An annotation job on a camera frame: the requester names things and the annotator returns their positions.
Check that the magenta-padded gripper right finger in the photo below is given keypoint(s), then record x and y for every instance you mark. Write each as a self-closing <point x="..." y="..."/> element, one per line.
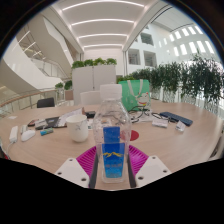
<point x="151" y="170"/>

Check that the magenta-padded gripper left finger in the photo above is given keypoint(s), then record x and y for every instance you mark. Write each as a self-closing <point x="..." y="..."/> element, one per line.
<point x="71" y="171"/>

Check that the clear bottle with blue label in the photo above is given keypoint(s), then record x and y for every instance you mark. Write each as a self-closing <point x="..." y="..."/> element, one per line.
<point x="112" y="156"/>

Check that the flat round red coaster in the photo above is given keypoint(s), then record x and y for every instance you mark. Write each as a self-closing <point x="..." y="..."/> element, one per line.
<point x="135" y="135"/>

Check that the white paper cup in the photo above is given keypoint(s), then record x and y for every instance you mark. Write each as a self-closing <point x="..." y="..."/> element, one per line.
<point x="77" y="130"/>

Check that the small teal block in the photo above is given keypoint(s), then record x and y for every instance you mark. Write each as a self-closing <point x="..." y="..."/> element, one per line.
<point x="46" y="131"/>

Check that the white flat packet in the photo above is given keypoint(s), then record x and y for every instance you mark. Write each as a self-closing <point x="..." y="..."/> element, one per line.
<point x="160" y="123"/>

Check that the white sticker sheet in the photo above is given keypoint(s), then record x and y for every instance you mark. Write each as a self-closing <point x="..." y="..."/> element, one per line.
<point x="90" y="124"/>

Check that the small white card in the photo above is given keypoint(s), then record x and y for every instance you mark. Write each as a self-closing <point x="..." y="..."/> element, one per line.
<point x="180" y="126"/>

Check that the black tablet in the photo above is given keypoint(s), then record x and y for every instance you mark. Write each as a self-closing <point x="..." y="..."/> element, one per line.
<point x="51" y="122"/>

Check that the open notebook with papers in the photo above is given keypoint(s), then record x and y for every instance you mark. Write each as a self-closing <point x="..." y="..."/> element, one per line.
<point x="68" y="118"/>

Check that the white computer mouse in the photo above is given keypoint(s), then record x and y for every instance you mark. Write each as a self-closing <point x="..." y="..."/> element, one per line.
<point x="28" y="135"/>

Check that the dark blue flat case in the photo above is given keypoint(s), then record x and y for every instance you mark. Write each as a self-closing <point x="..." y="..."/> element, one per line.
<point x="176" y="118"/>

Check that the small white box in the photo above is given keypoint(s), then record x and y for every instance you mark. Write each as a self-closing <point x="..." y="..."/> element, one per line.
<point x="40" y="122"/>

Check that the black pouch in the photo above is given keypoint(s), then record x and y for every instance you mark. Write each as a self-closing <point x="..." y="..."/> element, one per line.
<point x="90" y="114"/>

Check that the small red and black item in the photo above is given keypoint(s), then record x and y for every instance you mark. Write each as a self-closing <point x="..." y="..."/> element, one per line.
<point x="32" y="122"/>

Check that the small white oval device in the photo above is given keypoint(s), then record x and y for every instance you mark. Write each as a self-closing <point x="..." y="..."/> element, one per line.
<point x="24" y="128"/>

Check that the black chair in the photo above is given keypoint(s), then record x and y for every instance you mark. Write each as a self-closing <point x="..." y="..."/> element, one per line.
<point x="45" y="102"/>

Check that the white chair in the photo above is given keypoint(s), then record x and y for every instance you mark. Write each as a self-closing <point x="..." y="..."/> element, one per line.
<point x="89" y="98"/>

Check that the green tote bag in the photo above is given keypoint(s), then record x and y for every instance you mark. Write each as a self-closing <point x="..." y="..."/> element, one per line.
<point x="135" y="95"/>

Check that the brown planter with plants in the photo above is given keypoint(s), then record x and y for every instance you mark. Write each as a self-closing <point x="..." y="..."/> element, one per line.
<point x="68" y="94"/>

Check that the white paper slip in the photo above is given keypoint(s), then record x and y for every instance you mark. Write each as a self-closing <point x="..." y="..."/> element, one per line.
<point x="12" y="117"/>

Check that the glass railing with wooden handrail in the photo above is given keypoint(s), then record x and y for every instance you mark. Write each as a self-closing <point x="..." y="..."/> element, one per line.
<point x="23" y="101"/>

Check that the white cabinet topped with plants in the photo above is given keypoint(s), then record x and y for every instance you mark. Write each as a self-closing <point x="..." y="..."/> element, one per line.
<point x="93" y="83"/>

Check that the green hedge row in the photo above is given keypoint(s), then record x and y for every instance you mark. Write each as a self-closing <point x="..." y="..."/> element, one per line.
<point x="190" y="78"/>

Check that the ceiling light strips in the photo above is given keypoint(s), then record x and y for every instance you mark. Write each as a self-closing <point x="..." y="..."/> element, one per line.
<point x="103" y="21"/>

